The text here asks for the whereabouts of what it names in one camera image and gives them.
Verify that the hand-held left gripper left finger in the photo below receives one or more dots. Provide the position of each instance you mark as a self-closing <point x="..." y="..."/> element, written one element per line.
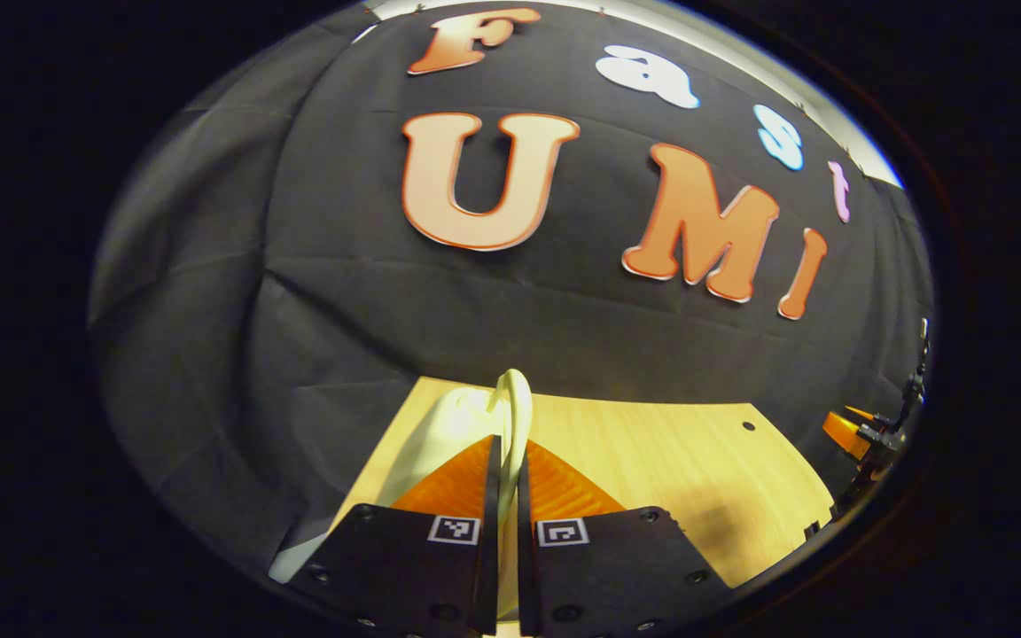
<point x="488" y="549"/>

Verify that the black backdrop cloth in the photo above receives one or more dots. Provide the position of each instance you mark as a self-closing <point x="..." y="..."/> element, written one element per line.
<point x="386" y="310"/>

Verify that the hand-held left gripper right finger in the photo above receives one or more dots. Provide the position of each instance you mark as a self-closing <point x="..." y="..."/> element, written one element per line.
<point x="528" y="549"/>

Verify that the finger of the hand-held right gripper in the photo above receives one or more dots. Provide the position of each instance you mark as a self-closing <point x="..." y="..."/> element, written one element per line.
<point x="843" y="432"/>

